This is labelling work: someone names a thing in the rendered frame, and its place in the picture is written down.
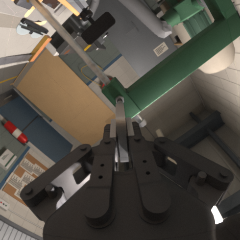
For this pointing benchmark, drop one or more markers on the red round button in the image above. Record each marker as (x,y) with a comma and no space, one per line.
(107,82)

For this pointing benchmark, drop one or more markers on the white radiator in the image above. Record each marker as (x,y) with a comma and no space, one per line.
(15,230)

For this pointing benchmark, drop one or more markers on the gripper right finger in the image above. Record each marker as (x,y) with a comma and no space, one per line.
(150,187)

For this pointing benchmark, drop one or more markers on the grey cabinet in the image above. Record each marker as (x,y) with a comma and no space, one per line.
(138,41)

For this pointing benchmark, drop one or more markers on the black round knob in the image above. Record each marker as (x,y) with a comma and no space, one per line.
(86,14)

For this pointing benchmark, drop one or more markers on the white-capped bolt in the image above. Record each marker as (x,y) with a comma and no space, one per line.
(141,121)

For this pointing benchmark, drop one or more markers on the brown notice board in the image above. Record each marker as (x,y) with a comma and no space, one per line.
(26,174)

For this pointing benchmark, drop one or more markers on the green ribbed dust port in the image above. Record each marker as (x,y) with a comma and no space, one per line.
(187,16)

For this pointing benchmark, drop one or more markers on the clear safety glasses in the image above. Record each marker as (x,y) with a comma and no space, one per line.
(31,28)

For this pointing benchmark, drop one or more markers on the beige drum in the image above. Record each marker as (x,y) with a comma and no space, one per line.
(219,61)

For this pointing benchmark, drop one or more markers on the grey metal lever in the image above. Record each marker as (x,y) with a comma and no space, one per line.
(121,120)

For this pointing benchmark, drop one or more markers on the grey metal rail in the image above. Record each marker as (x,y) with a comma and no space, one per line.
(15,60)

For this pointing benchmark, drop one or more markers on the tan wooden board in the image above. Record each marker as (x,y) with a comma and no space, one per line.
(60,97)

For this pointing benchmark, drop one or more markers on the orange wooden bar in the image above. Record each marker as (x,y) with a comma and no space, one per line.
(70,6)

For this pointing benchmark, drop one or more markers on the white and green box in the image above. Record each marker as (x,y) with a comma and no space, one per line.
(7,158)

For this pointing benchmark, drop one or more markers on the blue cupboard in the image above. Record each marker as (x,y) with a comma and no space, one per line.
(37,131)

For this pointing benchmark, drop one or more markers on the dark blue-grey stand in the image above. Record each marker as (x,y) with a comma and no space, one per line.
(204,127)

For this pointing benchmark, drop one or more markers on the white button box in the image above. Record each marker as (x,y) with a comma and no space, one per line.
(4,205)

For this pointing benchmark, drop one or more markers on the red and white cylinder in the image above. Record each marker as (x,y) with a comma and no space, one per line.
(16,132)

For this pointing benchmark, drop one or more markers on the long grey steel rod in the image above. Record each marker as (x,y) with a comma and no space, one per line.
(75,45)

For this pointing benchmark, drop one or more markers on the white paper label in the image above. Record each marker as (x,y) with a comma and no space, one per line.
(160,49)

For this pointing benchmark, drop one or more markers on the small white cylinder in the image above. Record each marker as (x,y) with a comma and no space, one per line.
(159,133)

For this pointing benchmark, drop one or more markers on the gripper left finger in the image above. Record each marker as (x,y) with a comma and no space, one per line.
(101,187)

